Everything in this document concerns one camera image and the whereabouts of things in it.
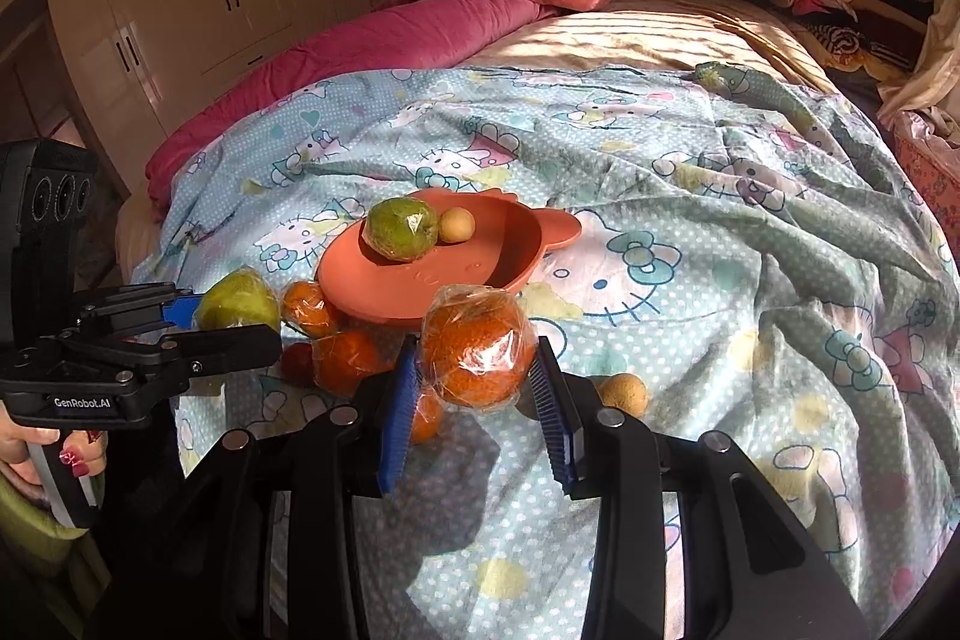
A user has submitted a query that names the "pink floral cloth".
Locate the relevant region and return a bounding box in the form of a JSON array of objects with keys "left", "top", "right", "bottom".
[{"left": 887, "top": 110, "right": 958, "bottom": 244}]

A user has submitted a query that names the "orange bear-shaped plate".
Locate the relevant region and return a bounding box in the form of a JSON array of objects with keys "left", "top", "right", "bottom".
[{"left": 316, "top": 188, "right": 583, "bottom": 330}]

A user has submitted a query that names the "pile of folded clothes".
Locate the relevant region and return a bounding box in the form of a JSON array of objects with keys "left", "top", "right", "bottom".
[{"left": 768, "top": 0, "right": 934, "bottom": 83}]

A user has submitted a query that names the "small tan longan fruit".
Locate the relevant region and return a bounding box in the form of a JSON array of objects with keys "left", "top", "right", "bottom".
[
  {"left": 438, "top": 206, "right": 477, "bottom": 245},
  {"left": 599, "top": 374, "right": 651, "bottom": 417}
]

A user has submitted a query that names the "green fruit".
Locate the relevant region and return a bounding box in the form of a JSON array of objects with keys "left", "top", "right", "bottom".
[
  {"left": 194, "top": 266, "right": 281, "bottom": 331},
  {"left": 361, "top": 197, "right": 439, "bottom": 263}
]

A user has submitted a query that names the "hand with red nails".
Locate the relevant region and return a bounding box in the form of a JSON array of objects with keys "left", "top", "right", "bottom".
[{"left": 0, "top": 401, "right": 111, "bottom": 488}]

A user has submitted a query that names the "cream curtain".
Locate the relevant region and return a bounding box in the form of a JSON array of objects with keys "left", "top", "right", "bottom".
[{"left": 877, "top": 0, "right": 958, "bottom": 127}]

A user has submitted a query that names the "red tomato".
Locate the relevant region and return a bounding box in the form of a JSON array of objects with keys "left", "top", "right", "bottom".
[{"left": 280, "top": 342, "right": 316, "bottom": 388}]

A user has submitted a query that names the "pink duvet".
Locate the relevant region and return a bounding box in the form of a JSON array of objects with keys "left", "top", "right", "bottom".
[{"left": 145, "top": 0, "right": 610, "bottom": 218}]

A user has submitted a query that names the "beige bed sheet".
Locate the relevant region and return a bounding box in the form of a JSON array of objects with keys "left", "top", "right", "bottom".
[{"left": 466, "top": 0, "right": 836, "bottom": 94}]

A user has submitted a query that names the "black camera box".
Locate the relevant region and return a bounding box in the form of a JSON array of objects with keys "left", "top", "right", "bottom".
[{"left": 2, "top": 138, "right": 98, "bottom": 344}]

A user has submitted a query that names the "Hello Kitty blue quilt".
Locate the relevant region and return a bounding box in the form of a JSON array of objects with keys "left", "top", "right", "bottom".
[{"left": 133, "top": 62, "right": 958, "bottom": 632}]

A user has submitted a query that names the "large orange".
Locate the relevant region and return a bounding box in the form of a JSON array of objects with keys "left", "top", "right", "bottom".
[{"left": 420, "top": 284, "right": 537, "bottom": 411}]

